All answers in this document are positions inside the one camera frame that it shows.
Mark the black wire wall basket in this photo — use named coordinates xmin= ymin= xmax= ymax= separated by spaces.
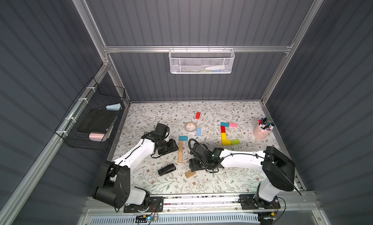
xmin=55 ymin=78 xmax=126 ymax=151

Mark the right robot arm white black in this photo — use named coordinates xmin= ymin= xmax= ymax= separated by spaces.
xmin=188 ymin=139 xmax=298 ymax=208

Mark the white tape roll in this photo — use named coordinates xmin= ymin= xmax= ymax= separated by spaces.
xmin=185 ymin=122 xmax=198 ymax=132

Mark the black stapler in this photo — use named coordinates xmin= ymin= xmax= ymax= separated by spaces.
xmin=158 ymin=164 xmax=176 ymax=176

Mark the yellow block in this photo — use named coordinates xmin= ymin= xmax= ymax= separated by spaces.
xmin=221 ymin=133 xmax=227 ymax=140
xmin=222 ymin=140 xmax=232 ymax=146

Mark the pink cup of markers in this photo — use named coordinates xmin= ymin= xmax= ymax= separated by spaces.
xmin=253 ymin=117 xmax=275 ymax=140

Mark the dark wooden block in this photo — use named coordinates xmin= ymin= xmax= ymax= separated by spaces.
xmin=185 ymin=171 xmax=196 ymax=178

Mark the white wire mesh basket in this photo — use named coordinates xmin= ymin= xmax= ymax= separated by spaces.
xmin=169 ymin=48 xmax=235 ymax=74

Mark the light wooden block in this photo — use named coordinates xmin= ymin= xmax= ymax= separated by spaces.
xmin=179 ymin=140 xmax=184 ymax=151

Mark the lime green block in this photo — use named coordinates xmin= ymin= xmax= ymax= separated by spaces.
xmin=231 ymin=139 xmax=241 ymax=145

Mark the light wooden block slanted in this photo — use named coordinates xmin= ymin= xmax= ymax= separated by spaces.
xmin=178 ymin=151 xmax=183 ymax=163

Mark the teal block small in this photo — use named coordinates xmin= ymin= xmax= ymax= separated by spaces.
xmin=220 ymin=122 xmax=230 ymax=127

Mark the black pad in basket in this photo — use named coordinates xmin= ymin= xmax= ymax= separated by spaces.
xmin=77 ymin=109 xmax=118 ymax=133

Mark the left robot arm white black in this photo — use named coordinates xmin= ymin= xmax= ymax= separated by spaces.
xmin=92 ymin=123 xmax=179 ymax=209

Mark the pink sponge in basket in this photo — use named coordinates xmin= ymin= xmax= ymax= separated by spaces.
xmin=89 ymin=133 xmax=105 ymax=142

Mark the pink block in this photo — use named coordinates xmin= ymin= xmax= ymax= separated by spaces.
xmin=229 ymin=123 xmax=238 ymax=128

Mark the white bottle in basket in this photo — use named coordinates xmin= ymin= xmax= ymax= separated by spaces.
xmin=205 ymin=65 xmax=225 ymax=72

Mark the light blue sponge in basket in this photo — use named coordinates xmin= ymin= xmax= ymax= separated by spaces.
xmin=106 ymin=103 xmax=121 ymax=111

